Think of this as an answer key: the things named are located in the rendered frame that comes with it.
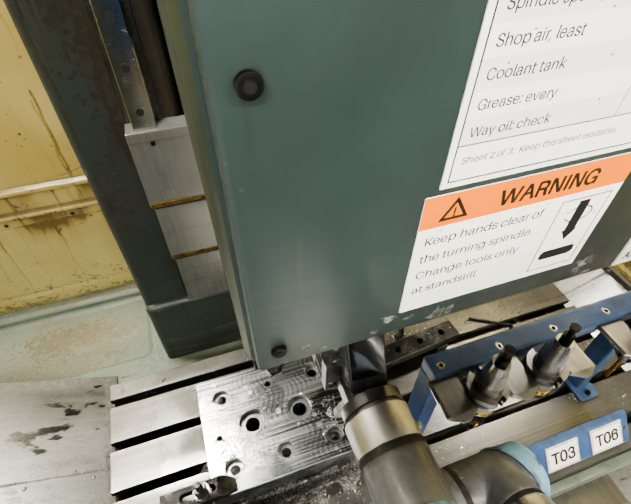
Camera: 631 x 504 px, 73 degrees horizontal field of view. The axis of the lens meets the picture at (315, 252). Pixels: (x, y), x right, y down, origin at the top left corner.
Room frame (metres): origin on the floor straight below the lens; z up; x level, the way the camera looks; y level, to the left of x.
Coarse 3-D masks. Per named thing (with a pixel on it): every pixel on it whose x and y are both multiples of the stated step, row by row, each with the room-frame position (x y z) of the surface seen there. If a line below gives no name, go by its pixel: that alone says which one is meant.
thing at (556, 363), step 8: (552, 344) 0.34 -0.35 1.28; (560, 344) 0.33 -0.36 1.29; (544, 352) 0.34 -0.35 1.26; (552, 352) 0.33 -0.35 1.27; (560, 352) 0.33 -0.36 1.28; (568, 352) 0.33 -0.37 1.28; (536, 360) 0.34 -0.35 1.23; (544, 360) 0.33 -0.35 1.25; (552, 360) 0.33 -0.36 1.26; (560, 360) 0.32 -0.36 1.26; (536, 368) 0.33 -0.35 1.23; (544, 368) 0.33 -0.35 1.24; (552, 368) 0.32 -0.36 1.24; (560, 368) 0.32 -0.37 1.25; (552, 376) 0.32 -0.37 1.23
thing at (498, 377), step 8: (488, 368) 0.30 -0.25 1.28; (496, 368) 0.30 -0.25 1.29; (504, 368) 0.30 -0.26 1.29; (480, 376) 0.31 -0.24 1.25; (488, 376) 0.30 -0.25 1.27; (496, 376) 0.29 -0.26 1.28; (504, 376) 0.29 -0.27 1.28; (480, 384) 0.30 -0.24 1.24; (488, 384) 0.29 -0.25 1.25; (496, 384) 0.29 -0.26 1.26; (504, 384) 0.29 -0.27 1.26; (480, 392) 0.29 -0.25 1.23; (488, 392) 0.29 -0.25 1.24; (496, 392) 0.29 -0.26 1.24
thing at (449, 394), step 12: (432, 384) 0.31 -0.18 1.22; (444, 384) 0.31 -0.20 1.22; (456, 384) 0.31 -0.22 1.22; (444, 396) 0.29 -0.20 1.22; (456, 396) 0.29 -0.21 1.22; (468, 396) 0.29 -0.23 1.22; (444, 408) 0.27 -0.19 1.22; (456, 408) 0.27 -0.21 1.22; (468, 408) 0.27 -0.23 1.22; (456, 420) 0.26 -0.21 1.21; (468, 420) 0.26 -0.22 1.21
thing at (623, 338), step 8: (616, 320) 0.43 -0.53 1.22; (600, 328) 0.41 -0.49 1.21; (608, 328) 0.41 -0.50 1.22; (616, 328) 0.41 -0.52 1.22; (624, 328) 0.41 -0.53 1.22; (608, 336) 0.40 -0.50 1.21; (616, 336) 0.40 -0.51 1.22; (624, 336) 0.40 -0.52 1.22; (616, 344) 0.38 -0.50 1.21; (624, 344) 0.38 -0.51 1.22; (624, 352) 0.37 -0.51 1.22
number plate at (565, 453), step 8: (568, 440) 0.32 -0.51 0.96; (576, 440) 0.32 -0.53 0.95; (552, 448) 0.31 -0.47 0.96; (560, 448) 0.31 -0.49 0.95; (568, 448) 0.31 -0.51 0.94; (576, 448) 0.31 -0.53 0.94; (552, 456) 0.30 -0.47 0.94; (560, 456) 0.30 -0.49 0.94; (568, 456) 0.30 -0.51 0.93; (576, 456) 0.30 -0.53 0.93; (552, 464) 0.29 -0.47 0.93; (560, 464) 0.29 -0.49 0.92; (568, 464) 0.29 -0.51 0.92
